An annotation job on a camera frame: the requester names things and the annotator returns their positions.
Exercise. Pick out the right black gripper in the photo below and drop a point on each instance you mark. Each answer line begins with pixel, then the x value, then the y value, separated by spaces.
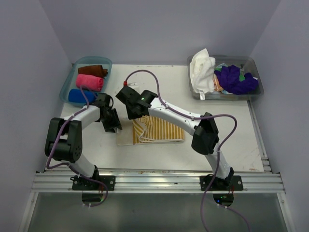
pixel 133 116

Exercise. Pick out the grey plastic bin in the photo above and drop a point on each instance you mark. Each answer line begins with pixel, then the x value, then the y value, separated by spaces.
pixel 247 65

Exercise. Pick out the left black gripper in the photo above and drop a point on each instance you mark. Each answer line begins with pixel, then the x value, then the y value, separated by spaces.
pixel 109 127

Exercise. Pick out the aluminium mounting rail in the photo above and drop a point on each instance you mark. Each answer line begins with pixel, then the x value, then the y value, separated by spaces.
pixel 157 181

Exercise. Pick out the yellow white striped towel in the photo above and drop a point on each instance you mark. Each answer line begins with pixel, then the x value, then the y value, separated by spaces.
pixel 148 130

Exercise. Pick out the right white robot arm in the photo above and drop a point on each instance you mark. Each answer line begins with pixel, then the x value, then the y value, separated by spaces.
pixel 203 129

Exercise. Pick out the blue towel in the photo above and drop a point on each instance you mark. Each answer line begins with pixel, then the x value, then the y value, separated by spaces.
pixel 77 96

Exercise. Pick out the peach patterned cloth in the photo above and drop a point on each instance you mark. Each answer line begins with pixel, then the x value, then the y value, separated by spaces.
pixel 217 86

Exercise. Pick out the brown rolled towel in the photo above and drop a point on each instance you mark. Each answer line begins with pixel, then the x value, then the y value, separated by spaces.
pixel 95 70

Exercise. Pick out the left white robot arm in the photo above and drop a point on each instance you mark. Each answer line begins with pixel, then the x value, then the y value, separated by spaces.
pixel 64 142

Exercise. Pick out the teal plastic tray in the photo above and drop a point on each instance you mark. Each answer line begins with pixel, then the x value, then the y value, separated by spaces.
pixel 70 82

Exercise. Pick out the pink rolled towel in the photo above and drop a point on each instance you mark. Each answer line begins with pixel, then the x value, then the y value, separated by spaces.
pixel 91 82

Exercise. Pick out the purple towel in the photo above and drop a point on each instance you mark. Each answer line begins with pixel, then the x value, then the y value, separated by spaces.
pixel 233 81

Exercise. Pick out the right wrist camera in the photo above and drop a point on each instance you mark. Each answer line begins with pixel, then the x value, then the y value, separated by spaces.
pixel 132 85

